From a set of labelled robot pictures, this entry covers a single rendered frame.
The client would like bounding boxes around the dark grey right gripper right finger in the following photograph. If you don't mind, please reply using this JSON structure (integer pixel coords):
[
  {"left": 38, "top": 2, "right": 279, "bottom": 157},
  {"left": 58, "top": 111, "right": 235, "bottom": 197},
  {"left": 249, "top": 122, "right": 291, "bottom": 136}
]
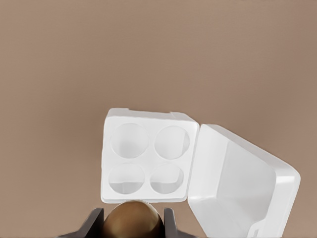
[{"left": 163, "top": 208, "right": 196, "bottom": 238}]

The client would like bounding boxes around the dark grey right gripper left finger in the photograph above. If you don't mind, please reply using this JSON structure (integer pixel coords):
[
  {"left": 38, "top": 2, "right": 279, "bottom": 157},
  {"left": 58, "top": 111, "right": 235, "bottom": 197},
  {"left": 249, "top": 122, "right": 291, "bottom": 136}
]
[{"left": 57, "top": 208, "right": 105, "bottom": 238}]

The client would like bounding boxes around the brown egg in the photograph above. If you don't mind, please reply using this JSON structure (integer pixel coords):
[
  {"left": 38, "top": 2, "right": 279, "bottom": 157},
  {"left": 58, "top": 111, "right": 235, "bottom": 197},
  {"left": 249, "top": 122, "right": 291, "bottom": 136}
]
[{"left": 103, "top": 201, "right": 164, "bottom": 238}]

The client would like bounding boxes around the white foam egg box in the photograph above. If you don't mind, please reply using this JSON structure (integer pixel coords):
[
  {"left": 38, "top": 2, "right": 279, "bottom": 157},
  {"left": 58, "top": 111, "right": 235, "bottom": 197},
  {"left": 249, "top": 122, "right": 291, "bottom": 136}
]
[{"left": 101, "top": 107, "right": 200, "bottom": 205}]

